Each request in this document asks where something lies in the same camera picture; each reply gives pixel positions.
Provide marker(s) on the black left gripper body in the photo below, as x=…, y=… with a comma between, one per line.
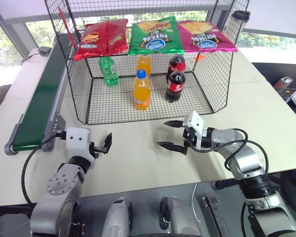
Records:
x=94, y=150

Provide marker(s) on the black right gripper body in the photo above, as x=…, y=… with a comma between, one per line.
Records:
x=190, y=138

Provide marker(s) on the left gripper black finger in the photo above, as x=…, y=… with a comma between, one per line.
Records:
x=108, y=142
x=99, y=148

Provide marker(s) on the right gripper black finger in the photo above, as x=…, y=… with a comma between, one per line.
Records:
x=175, y=124
x=172, y=147

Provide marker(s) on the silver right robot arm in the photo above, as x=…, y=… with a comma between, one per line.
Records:
x=244, y=163

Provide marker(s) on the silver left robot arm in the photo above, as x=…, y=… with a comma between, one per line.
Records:
x=61, y=182

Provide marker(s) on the cola bottle red cap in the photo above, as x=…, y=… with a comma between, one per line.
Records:
x=175, y=86
x=172, y=61

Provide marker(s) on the orange soda bottle blue cap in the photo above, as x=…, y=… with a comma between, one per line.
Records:
x=141, y=93

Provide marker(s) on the grey rounded robot leg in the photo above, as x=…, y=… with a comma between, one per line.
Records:
x=180, y=217
x=117, y=219

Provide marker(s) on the green soda bottle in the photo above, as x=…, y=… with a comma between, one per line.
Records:
x=109, y=71

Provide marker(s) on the orange tag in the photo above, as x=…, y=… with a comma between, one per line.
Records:
x=200, y=57

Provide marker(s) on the green chip bag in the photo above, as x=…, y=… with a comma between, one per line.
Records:
x=155, y=37

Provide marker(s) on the pink chip bag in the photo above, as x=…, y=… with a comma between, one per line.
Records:
x=204, y=37

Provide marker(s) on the red chip bag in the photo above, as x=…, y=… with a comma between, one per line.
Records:
x=101, y=39

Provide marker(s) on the red and grey device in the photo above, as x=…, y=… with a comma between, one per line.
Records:
x=283, y=84

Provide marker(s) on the grey power adapter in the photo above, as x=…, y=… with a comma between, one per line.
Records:
x=44, y=51

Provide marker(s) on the tumbler with black lid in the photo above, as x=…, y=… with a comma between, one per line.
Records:
x=235, y=27

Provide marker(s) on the red plastic strip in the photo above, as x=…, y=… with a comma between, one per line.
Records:
x=67, y=29

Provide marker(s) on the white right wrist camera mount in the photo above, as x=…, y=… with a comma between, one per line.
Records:
x=196, y=123

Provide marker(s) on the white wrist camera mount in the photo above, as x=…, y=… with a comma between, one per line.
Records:
x=196, y=123
x=79, y=145

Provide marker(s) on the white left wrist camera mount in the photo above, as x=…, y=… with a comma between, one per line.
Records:
x=79, y=145

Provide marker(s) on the green conveyor belt silver frame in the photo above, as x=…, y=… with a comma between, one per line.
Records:
x=39, y=98

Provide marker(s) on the black metal bracket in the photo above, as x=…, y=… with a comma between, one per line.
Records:
x=213, y=214

